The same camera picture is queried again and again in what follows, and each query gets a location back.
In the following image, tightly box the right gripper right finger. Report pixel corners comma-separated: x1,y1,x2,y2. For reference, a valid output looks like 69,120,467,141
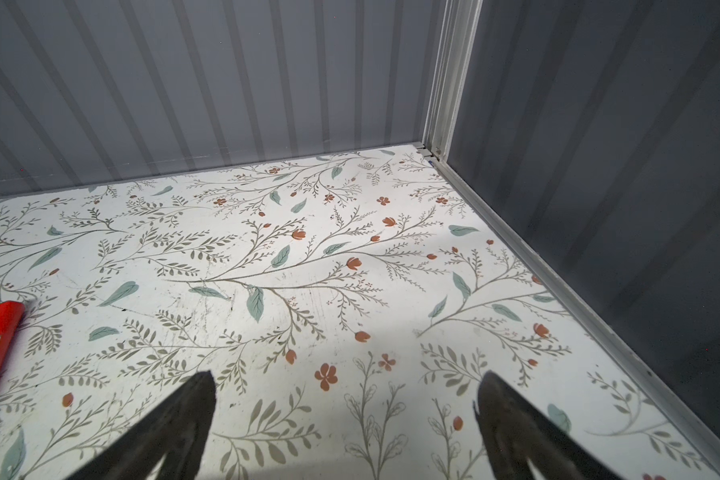
473,371,619,479

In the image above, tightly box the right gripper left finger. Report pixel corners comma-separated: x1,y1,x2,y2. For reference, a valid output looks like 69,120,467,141
70,371,216,479

